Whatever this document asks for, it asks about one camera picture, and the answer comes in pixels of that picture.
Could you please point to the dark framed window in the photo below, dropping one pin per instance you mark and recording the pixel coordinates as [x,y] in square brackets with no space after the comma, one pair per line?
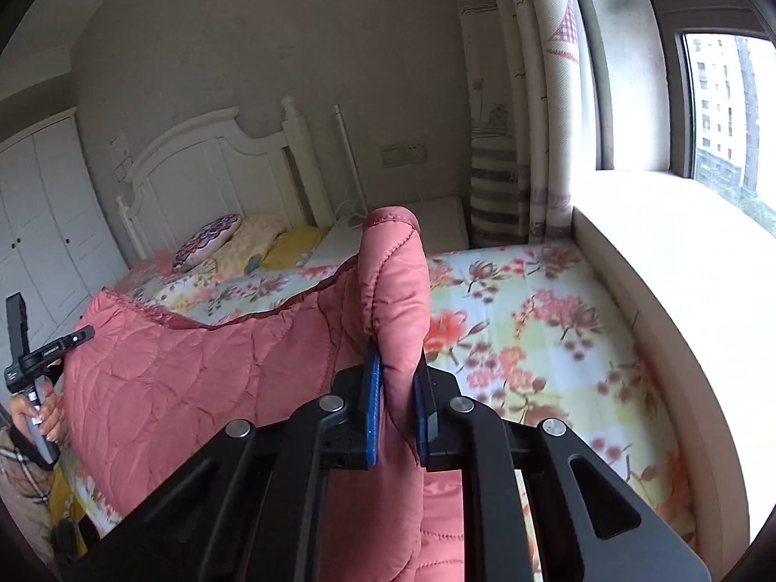
[727,103]

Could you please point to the pale pink pillow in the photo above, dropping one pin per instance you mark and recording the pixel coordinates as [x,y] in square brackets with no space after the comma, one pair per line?
[254,242]

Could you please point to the beige window sill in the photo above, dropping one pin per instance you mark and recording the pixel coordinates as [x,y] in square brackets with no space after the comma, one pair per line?
[697,291]

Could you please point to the white wooden headboard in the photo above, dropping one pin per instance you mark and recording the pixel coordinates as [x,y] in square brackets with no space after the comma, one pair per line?
[212,176]

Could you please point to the pink quilted jacket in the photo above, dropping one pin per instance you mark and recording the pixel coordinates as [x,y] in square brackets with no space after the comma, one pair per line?
[242,388]

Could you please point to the white wardrobe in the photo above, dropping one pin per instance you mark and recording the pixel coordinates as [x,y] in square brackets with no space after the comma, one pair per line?
[54,218]

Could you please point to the white pole lamp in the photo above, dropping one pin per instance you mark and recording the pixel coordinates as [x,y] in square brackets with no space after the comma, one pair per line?
[350,163]

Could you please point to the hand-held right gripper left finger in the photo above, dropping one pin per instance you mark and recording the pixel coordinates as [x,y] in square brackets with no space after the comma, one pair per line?
[371,400]

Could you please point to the yellow pillow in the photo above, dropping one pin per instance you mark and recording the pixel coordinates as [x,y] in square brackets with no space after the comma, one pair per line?
[297,245]

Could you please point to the person's left hand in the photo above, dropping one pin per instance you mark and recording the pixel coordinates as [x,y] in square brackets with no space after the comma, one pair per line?
[36,415]

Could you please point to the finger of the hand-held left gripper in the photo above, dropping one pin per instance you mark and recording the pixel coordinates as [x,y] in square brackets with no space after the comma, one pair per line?
[73,339]

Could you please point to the patterned purple cushion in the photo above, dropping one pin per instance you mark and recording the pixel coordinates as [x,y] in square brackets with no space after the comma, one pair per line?
[206,242]

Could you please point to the bed with floral sheet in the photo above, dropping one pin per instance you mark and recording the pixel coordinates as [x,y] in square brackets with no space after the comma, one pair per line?
[533,339]

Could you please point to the printed beige curtain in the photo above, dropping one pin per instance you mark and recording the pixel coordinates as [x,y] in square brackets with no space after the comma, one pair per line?
[521,103]

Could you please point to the beige wall socket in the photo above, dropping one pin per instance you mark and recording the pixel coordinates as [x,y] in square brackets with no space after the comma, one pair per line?
[403,153]

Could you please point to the white nightstand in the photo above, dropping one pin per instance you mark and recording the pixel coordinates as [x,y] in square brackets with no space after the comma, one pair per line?
[442,221]

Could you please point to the person's left forearm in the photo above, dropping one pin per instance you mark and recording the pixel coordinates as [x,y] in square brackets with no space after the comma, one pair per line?
[21,467]

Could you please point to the white wall switch panel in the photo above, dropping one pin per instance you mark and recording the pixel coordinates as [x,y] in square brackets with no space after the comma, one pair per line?
[121,160]

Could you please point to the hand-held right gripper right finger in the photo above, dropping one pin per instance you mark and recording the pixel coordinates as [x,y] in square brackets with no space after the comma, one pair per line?
[424,412]

